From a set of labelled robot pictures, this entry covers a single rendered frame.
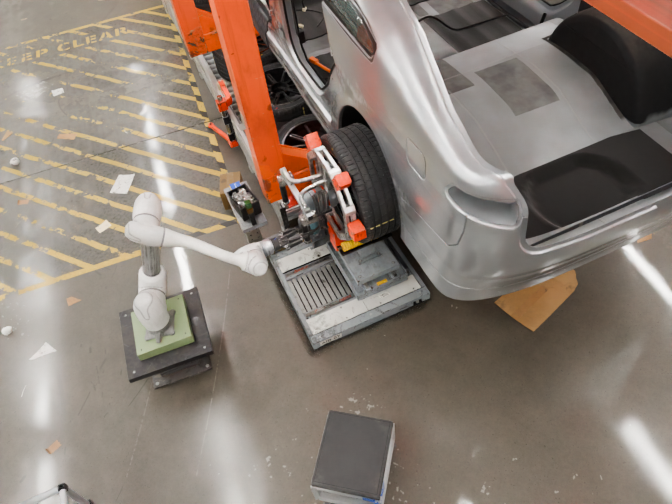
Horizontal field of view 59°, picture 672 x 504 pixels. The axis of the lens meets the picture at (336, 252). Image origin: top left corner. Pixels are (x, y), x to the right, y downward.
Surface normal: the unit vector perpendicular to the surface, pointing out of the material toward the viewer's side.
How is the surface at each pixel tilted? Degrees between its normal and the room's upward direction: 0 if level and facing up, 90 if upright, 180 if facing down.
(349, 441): 0
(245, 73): 90
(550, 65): 2
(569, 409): 0
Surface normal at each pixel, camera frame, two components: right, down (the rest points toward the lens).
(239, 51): 0.41, 0.69
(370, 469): -0.10, -0.62
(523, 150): 0.05, -0.34
